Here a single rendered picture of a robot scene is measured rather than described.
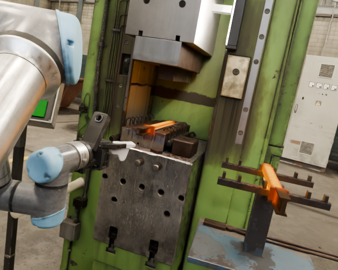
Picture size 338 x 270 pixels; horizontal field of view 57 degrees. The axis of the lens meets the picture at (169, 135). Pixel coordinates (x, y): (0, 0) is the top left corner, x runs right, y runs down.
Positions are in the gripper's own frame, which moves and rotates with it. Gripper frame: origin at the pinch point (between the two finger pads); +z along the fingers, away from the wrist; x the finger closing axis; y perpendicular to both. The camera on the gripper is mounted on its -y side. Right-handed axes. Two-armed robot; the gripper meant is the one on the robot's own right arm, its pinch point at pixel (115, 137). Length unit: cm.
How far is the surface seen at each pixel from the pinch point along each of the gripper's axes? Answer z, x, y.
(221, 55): 79, 16, -38
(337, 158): 593, 200, 76
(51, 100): 19.0, -40.4, -4.1
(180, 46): 30.7, 7.1, -34.7
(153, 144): 30.6, 3.1, 6.5
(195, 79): 79, 4, -24
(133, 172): 24.6, -1.6, 18.4
